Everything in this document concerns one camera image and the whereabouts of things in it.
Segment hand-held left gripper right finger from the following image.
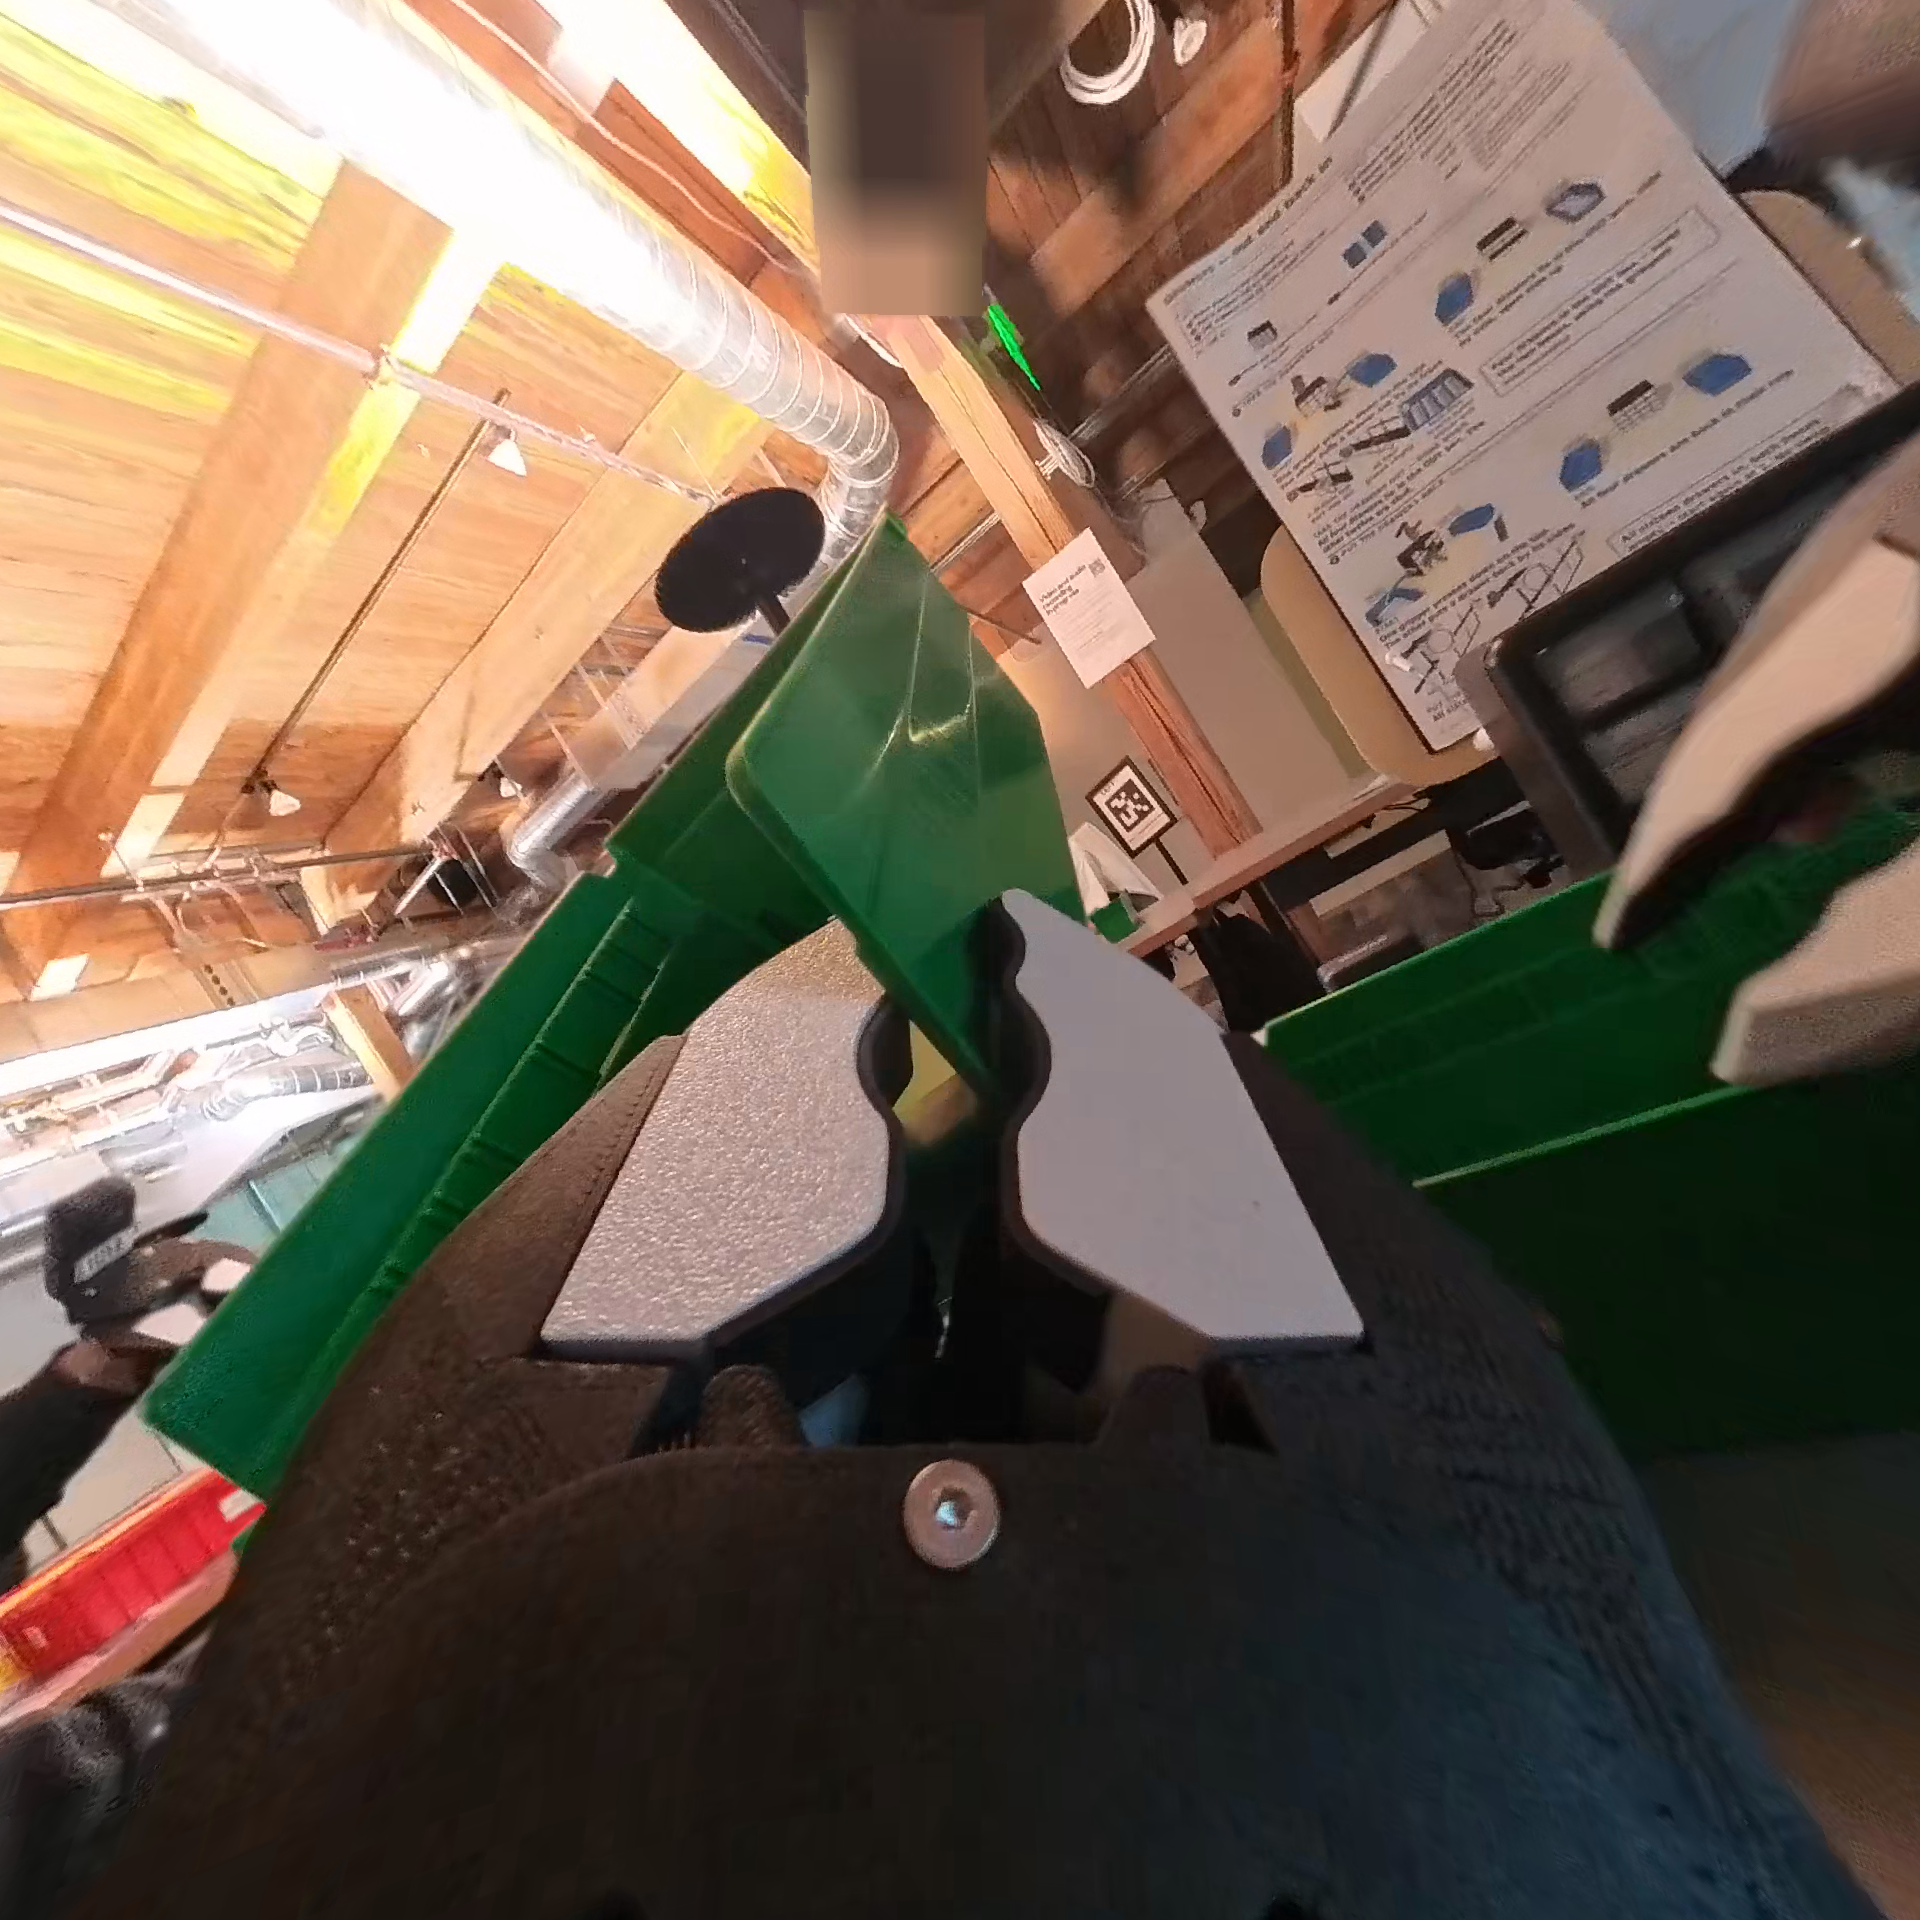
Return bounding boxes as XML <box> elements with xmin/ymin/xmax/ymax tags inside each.
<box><xmin>982</xmin><ymin>885</ymin><xmax>1368</xmax><ymax>1348</ymax></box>

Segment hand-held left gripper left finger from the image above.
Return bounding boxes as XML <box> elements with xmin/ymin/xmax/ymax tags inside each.
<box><xmin>534</xmin><ymin>925</ymin><xmax>918</xmax><ymax>1353</ymax></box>

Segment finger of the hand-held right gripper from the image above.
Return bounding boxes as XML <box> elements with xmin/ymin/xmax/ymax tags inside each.
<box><xmin>1593</xmin><ymin>513</ymin><xmax>1920</xmax><ymax>949</ymax></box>
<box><xmin>1711</xmin><ymin>898</ymin><xmax>1920</xmax><ymax>1092</ymax></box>

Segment black drawer cabinet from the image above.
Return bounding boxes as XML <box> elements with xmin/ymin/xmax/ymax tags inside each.
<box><xmin>1480</xmin><ymin>392</ymin><xmax>1920</xmax><ymax>885</ymax></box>

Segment green plastic bin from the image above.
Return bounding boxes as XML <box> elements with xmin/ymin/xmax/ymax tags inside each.
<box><xmin>143</xmin><ymin>513</ymin><xmax>1090</xmax><ymax>1503</ymax></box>
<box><xmin>1262</xmin><ymin>809</ymin><xmax>1920</xmax><ymax>1458</ymax></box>

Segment rows of clear cabinet drawers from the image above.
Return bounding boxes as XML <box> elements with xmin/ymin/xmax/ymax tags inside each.
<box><xmin>1530</xmin><ymin>552</ymin><xmax>1776</xmax><ymax>795</ymax></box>

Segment background wooden desk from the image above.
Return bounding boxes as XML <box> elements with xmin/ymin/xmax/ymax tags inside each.
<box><xmin>1124</xmin><ymin>780</ymin><xmax>1519</xmax><ymax>962</ymax></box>

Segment black white fiducial marker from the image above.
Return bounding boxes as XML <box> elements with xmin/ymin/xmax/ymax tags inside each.
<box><xmin>1084</xmin><ymin>762</ymin><xmax>1175</xmax><ymax>856</ymax></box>

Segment white instruction poster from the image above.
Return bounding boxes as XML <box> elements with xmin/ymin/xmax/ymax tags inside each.
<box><xmin>1147</xmin><ymin>27</ymin><xmax>1897</xmax><ymax>755</ymax></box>

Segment white paper notice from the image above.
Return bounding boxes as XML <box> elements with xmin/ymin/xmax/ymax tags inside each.
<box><xmin>1025</xmin><ymin>527</ymin><xmax>1155</xmax><ymax>690</ymax></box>

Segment black round disc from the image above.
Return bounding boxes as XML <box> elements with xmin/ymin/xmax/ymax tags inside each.
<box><xmin>656</xmin><ymin>488</ymin><xmax>826</xmax><ymax>631</ymax></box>

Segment wooden pillar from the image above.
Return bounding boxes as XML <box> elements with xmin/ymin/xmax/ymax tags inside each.
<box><xmin>888</xmin><ymin>316</ymin><xmax>1262</xmax><ymax>856</ymax></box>

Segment red plastic bin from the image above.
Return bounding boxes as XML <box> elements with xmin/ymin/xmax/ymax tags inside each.
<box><xmin>0</xmin><ymin>1473</ymin><xmax>266</xmax><ymax>1684</ymax></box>

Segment silver ventilation duct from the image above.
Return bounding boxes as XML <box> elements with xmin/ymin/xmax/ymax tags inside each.
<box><xmin>94</xmin><ymin>0</ymin><xmax>899</xmax><ymax>544</ymax></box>

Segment white coiled cable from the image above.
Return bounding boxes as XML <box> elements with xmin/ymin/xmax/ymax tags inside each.
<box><xmin>1058</xmin><ymin>0</ymin><xmax>1155</xmax><ymax>106</ymax></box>

